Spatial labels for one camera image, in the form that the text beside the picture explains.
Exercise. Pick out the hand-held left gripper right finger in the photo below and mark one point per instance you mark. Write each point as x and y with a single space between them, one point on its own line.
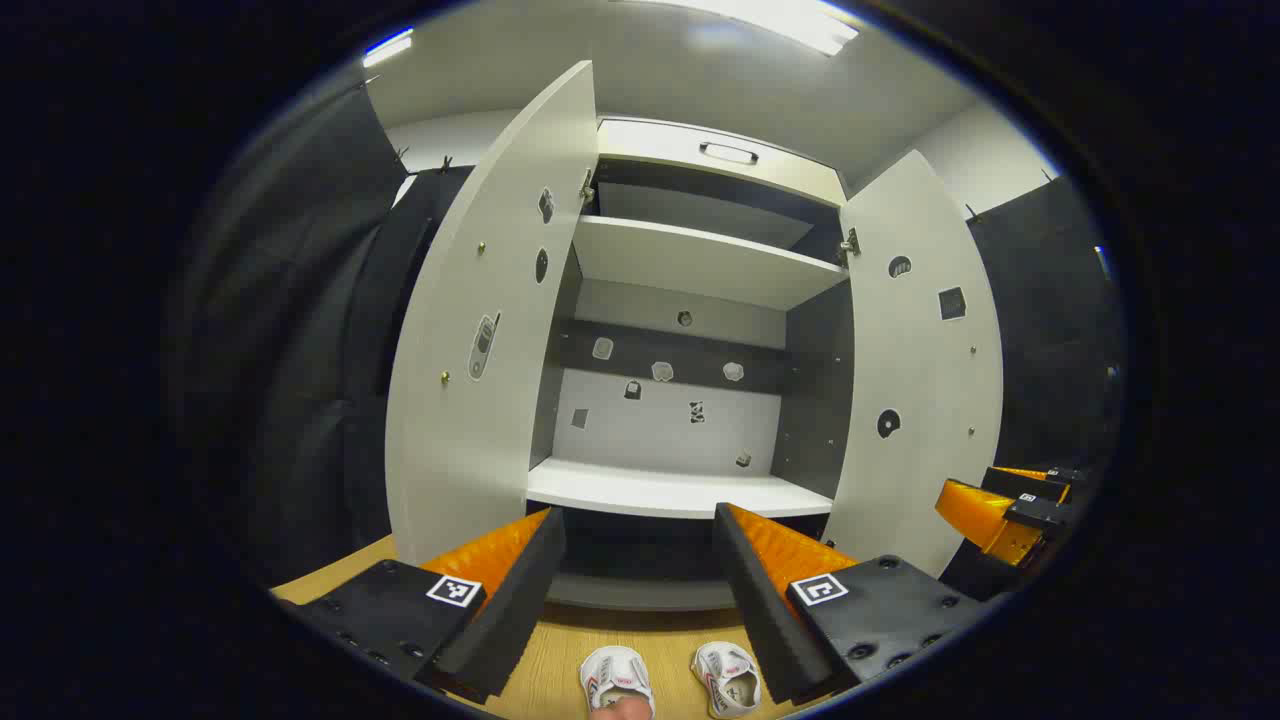
760 610

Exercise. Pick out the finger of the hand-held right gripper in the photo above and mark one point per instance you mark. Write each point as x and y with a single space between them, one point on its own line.
975 515
1020 485

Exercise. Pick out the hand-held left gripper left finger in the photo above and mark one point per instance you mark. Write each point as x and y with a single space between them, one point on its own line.
520 600

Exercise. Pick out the white canvas shoe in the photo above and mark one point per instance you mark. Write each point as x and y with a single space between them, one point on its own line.
725 670
615 665

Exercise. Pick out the black backdrop cloth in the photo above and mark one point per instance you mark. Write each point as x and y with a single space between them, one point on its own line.
300 350

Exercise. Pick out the large ceiling light panel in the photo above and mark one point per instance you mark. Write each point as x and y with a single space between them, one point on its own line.
780 22

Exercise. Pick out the small ceiling light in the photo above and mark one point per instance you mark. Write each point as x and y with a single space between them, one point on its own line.
388 46

